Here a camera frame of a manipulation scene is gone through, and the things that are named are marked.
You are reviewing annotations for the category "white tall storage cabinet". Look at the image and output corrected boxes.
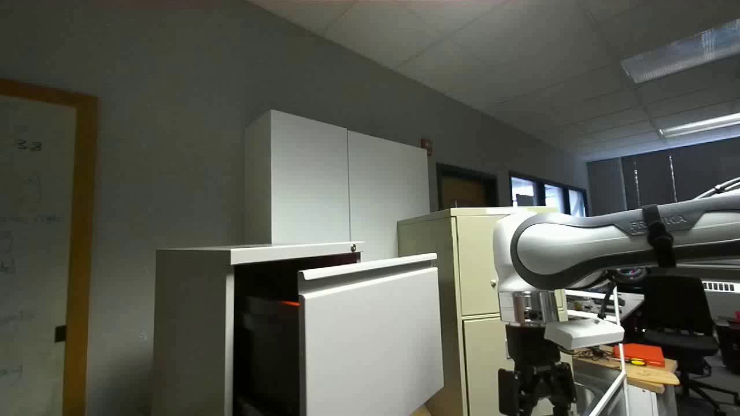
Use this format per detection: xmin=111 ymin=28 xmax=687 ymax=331
xmin=243 ymin=108 xmax=432 ymax=261

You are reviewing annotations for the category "white file cabinet drawer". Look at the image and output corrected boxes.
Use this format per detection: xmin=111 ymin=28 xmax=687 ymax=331
xmin=296 ymin=253 xmax=447 ymax=416

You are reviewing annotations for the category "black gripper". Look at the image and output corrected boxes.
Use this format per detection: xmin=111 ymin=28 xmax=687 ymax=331
xmin=498 ymin=323 xmax=577 ymax=416

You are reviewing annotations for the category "black arm cable strap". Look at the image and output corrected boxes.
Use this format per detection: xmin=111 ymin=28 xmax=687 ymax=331
xmin=640 ymin=201 xmax=679 ymax=271

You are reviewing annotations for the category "grey arm cable bundle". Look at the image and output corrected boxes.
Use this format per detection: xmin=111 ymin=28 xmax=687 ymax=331
xmin=692 ymin=173 xmax=740 ymax=203

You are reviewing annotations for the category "beige metal cabinet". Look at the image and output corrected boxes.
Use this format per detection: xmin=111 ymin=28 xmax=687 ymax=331
xmin=395 ymin=205 xmax=560 ymax=416

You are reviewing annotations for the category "orange box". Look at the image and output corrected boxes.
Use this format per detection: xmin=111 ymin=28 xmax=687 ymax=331
xmin=618 ymin=342 xmax=668 ymax=370

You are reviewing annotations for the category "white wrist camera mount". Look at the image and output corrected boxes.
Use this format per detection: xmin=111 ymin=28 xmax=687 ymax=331
xmin=542 ymin=317 xmax=626 ymax=353

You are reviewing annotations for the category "wood framed whiteboard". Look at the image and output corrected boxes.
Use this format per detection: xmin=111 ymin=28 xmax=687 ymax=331
xmin=0 ymin=76 xmax=101 ymax=416

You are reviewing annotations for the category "light wooden desk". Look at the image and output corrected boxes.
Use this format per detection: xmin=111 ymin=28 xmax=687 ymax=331
xmin=575 ymin=349 xmax=683 ymax=397

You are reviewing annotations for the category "white file cabinet body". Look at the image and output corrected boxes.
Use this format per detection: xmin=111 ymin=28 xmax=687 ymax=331
xmin=150 ymin=241 xmax=365 ymax=416

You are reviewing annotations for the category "black office chair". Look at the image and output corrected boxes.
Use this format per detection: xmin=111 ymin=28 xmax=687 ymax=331
xmin=640 ymin=273 xmax=740 ymax=407

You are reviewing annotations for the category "dark wooden door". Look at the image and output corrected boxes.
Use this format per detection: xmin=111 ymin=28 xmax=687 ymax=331
xmin=434 ymin=161 xmax=502 ymax=213

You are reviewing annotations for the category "white metal pole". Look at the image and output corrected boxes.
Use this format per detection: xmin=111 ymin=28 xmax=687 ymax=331
xmin=587 ymin=287 xmax=631 ymax=416

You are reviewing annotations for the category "narrow ceiling light panel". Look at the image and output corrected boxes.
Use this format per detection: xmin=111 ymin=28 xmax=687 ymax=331
xmin=657 ymin=112 xmax=740 ymax=142

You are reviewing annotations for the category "large ceiling light panel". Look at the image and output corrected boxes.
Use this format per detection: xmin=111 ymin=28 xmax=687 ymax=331
xmin=618 ymin=16 xmax=740 ymax=86

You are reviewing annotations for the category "dark interior window row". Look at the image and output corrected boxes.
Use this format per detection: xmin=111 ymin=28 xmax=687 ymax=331
xmin=506 ymin=172 xmax=591 ymax=220

